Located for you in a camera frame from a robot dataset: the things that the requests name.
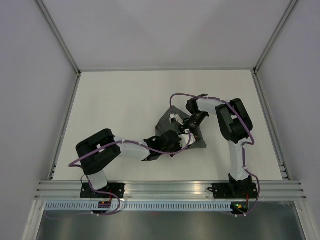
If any grey cloth napkin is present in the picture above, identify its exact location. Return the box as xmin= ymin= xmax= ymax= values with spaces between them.
xmin=155 ymin=106 xmax=207 ymax=149

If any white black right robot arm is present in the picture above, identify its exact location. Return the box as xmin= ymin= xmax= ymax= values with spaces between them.
xmin=180 ymin=94 xmax=258 ymax=199

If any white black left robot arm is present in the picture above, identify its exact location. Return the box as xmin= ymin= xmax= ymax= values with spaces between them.
xmin=75 ymin=128 xmax=183 ymax=198

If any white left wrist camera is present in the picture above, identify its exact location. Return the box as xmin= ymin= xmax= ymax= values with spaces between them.
xmin=179 ymin=133 xmax=196 ymax=148

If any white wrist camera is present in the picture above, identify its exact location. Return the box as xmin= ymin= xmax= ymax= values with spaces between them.
xmin=179 ymin=133 xmax=196 ymax=148
xmin=169 ymin=114 xmax=184 ymax=125

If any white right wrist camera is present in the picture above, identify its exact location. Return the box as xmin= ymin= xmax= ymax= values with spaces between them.
xmin=169 ymin=114 xmax=184 ymax=125

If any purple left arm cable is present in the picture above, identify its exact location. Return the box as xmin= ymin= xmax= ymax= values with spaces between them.
xmin=46 ymin=131 xmax=192 ymax=220

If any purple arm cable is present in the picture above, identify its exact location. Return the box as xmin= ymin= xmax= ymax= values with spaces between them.
xmin=169 ymin=93 xmax=261 ymax=219
xmin=46 ymin=131 xmax=192 ymax=220

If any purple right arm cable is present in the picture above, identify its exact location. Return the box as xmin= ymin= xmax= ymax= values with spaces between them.
xmin=169 ymin=93 xmax=261 ymax=219

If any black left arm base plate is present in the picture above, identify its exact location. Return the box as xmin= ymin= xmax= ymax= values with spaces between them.
xmin=80 ymin=182 xmax=125 ymax=199

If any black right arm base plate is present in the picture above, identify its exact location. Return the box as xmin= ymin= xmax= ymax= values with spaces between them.
xmin=208 ymin=182 xmax=259 ymax=200

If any aluminium frame rail front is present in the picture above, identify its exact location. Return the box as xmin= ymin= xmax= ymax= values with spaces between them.
xmin=33 ymin=180 xmax=307 ymax=202

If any white slotted cable duct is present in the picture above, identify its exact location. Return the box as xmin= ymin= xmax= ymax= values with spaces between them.
xmin=45 ymin=201 xmax=232 ymax=212

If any aluminium post back right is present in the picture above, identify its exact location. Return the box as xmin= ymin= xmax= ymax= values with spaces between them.
xmin=252 ymin=0 xmax=300 ymax=75

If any aluminium post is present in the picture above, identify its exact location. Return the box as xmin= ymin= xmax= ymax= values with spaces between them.
xmin=33 ymin=0 xmax=81 ymax=76
xmin=252 ymin=0 xmax=300 ymax=75

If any aluminium post back left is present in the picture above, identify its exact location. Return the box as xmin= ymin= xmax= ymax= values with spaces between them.
xmin=33 ymin=0 xmax=81 ymax=76

